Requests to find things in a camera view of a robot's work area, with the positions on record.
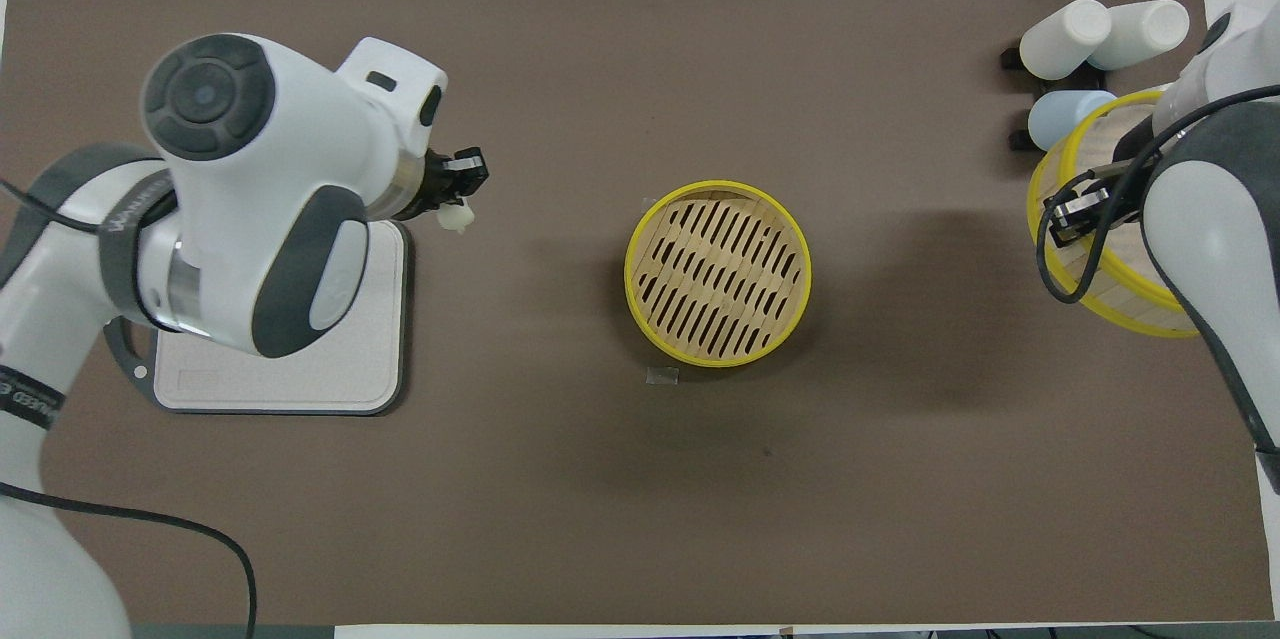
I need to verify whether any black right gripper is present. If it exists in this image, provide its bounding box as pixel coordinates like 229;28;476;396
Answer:
1044;123;1167;246

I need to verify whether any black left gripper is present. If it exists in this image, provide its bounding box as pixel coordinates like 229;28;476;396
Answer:
398;146;492;221

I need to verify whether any yellow bamboo steamer tier with liner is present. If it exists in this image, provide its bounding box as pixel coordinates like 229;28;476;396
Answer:
1028;89;1203;339

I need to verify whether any yellow bamboo steamer base tier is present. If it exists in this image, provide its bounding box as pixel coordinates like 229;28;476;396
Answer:
625;181;812;368

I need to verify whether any light blue plastic cup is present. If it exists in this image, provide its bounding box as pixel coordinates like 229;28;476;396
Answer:
1028;89;1118;154

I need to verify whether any white plastic cup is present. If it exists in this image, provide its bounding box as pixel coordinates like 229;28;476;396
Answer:
1019;0;1112;81
1088;0;1191;72

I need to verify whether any white cutting board grey rim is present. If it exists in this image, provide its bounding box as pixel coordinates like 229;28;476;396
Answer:
101;219;412;417

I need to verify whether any brown table mat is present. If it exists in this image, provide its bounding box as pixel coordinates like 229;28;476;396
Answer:
0;0;1275;626

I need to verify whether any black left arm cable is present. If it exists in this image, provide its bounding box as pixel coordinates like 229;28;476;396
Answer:
0;179;259;639

